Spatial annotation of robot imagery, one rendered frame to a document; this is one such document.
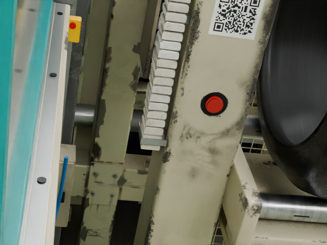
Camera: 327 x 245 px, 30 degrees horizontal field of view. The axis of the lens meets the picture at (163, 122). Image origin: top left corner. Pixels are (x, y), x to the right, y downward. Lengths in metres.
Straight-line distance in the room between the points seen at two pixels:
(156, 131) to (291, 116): 0.38
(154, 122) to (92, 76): 0.81
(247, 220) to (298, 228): 0.13
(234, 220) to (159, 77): 0.28
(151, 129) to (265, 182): 0.38
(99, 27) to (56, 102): 1.24
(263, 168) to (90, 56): 0.67
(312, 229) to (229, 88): 0.31
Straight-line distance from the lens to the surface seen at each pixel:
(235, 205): 1.07
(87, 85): 1.85
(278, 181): 1.35
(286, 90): 1.35
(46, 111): 0.50
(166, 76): 1.00
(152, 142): 1.05
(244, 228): 1.04
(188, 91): 1.00
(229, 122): 1.05
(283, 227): 1.12
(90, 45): 1.78
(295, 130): 1.31
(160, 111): 1.03
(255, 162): 1.39
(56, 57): 0.60
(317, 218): 1.12
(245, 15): 0.96
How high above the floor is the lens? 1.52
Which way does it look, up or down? 29 degrees down
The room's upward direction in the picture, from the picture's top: 12 degrees clockwise
